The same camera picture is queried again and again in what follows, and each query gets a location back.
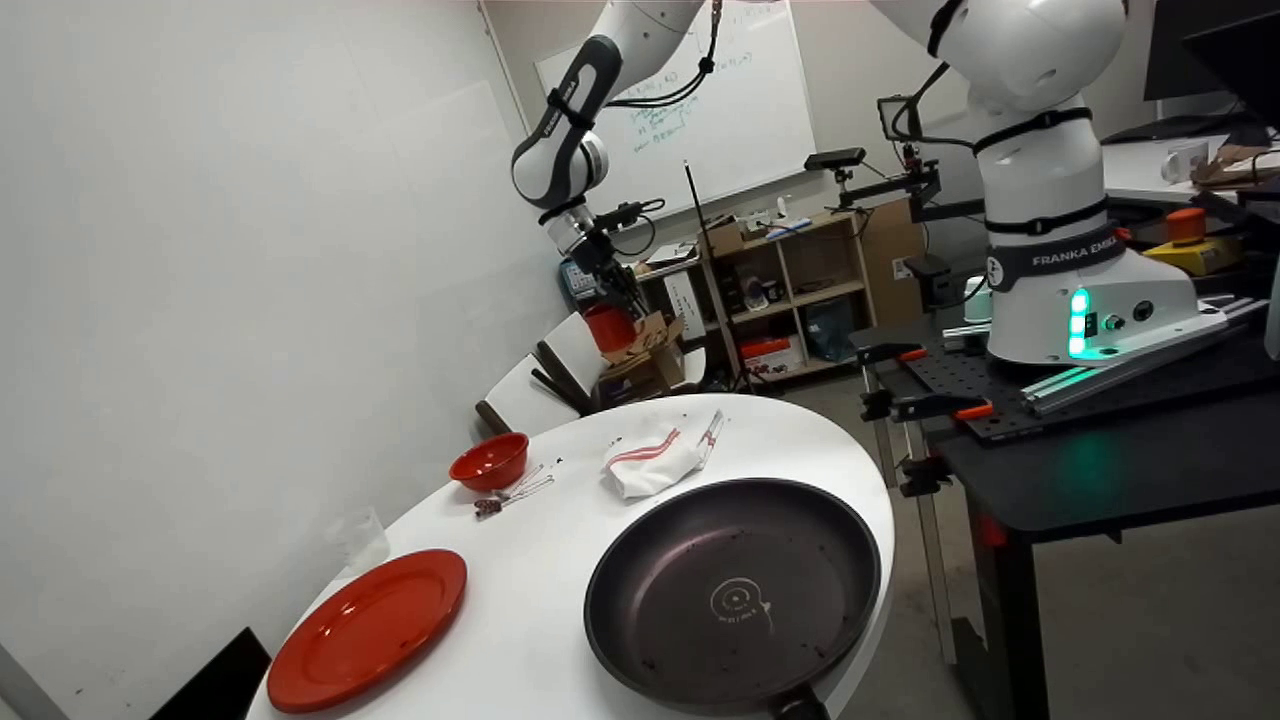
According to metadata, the white mug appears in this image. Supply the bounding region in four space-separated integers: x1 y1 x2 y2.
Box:
1159 139 1212 185

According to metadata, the whiteboard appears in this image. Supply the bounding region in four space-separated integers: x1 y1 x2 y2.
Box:
534 0 819 223

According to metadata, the red bowl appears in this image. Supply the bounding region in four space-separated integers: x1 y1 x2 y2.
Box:
449 432 530 493

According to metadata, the white cloth with red stripes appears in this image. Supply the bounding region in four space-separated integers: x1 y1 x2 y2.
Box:
602 409 726 501

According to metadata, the clear plastic cup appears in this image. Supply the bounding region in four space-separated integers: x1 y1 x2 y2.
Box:
328 505 392 578

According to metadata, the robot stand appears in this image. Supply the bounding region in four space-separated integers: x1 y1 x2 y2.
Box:
850 296 1280 720

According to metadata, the wooden shelf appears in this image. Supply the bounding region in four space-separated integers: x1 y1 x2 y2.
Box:
698 208 873 384

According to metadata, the blue box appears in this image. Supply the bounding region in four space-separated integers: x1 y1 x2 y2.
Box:
559 257 603 303

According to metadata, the yellow emergency stop button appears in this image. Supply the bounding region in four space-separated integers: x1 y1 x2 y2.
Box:
1142 207 1245 278

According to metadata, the stack of cardboard boxes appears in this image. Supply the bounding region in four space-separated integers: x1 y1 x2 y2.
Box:
594 313 693 409

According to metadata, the monitor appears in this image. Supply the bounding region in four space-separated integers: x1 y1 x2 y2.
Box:
1142 0 1280 129

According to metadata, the black frying pan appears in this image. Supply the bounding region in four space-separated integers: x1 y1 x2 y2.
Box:
583 478 884 720

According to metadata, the camera on mount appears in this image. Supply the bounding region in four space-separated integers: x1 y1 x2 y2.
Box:
804 147 987 227

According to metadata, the red plate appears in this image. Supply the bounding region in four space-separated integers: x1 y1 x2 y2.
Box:
266 549 469 715

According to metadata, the row of white chairs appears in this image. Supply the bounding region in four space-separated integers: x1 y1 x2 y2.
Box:
474 310 613 438

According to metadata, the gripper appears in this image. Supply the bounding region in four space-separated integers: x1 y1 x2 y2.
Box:
571 228 652 317

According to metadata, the red cup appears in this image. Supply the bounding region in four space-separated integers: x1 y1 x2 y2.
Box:
584 304 639 354

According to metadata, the metal whisk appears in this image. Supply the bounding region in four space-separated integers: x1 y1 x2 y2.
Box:
474 464 557 519

